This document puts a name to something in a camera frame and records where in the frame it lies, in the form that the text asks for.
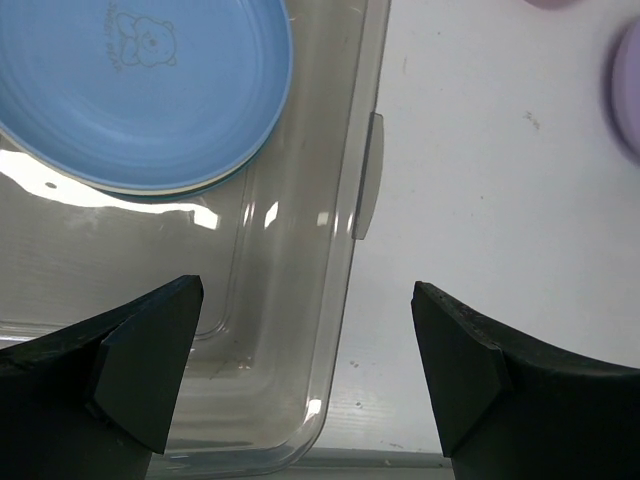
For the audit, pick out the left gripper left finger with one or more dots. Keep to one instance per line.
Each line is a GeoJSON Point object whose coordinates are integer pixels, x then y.
{"type": "Point", "coordinates": [95, 400]}

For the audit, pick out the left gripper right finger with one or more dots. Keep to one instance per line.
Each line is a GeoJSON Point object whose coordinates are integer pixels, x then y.
{"type": "Point", "coordinates": [510, 406]}

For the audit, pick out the blue plastic plate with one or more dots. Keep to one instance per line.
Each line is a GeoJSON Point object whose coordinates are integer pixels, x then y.
{"type": "Point", "coordinates": [144, 94]}

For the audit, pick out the purple plate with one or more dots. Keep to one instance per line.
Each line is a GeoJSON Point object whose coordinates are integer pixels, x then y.
{"type": "Point", "coordinates": [620, 85]}

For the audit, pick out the cream plastic plate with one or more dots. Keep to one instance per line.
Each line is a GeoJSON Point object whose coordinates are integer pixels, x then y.
{"type": "Point", "coordinates": [165, 190]}

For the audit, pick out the clear plastic bin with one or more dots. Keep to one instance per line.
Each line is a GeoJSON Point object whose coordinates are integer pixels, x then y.
{"type": "Point", "coordinates": [273, 247]}

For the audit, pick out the aluminium front rail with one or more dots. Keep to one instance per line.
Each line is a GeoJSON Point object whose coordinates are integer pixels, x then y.
{"type": "Point", "coordinates": [317, 463]}

